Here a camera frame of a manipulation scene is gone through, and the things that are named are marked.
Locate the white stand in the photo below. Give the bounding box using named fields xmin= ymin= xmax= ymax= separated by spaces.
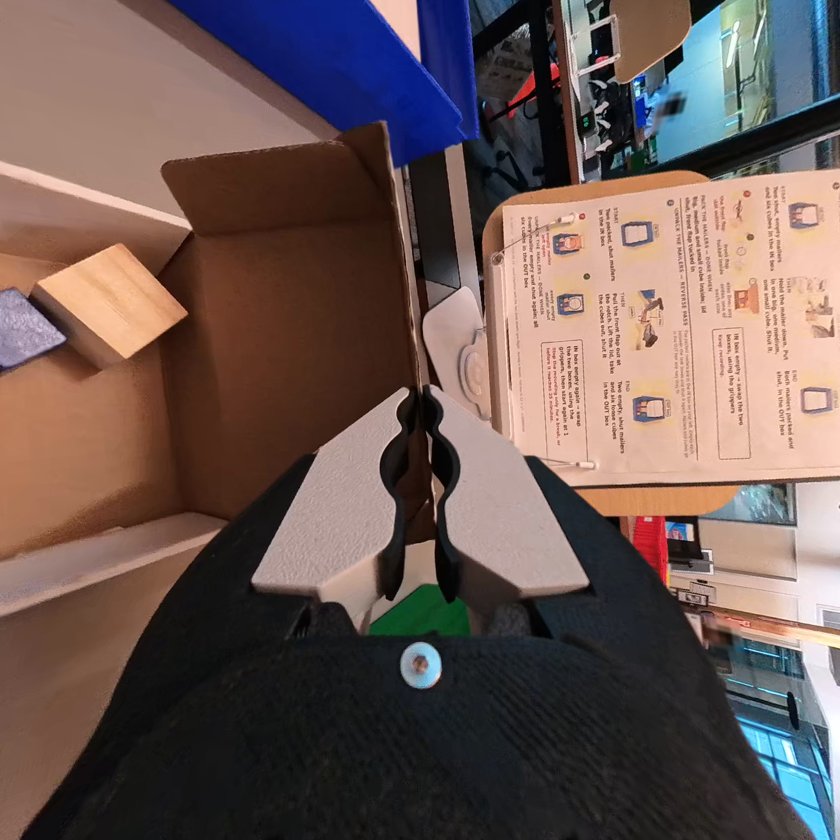
xmin=422 ymin=287 xmax=494 ymax=423

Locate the plain wooden cube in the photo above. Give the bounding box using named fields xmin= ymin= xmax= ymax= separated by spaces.
xmin=29 ymin=244 xmax=190 ymax=370

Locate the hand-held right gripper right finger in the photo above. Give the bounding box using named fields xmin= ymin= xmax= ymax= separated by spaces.
xmin=427 ymin=385 xmax=592 ymax=605

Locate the green plastic bin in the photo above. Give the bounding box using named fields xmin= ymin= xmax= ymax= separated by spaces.
xmin=367 ymin=583 xmax=473 ymax=638

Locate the blue plastic bin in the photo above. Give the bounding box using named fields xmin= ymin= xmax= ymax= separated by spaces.
xmin=167 ymin=0 xmax=481 ymax=169

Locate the white cardboard mailer box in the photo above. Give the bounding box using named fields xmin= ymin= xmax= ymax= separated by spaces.
xmin=0 ymin=121 xmax=438 ymax=619

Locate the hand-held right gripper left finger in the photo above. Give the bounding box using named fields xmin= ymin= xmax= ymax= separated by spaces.
xmin=250 ymin=386 xmax=412 ymax=602

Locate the red storage bin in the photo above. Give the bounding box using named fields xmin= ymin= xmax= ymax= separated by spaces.
xmin=629 ymin=515 xmax=671 ymax=586

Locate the large wooden cube grey face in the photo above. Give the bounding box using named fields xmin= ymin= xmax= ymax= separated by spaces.
xmin=0 ymin=289 xmax=69 ymax=375

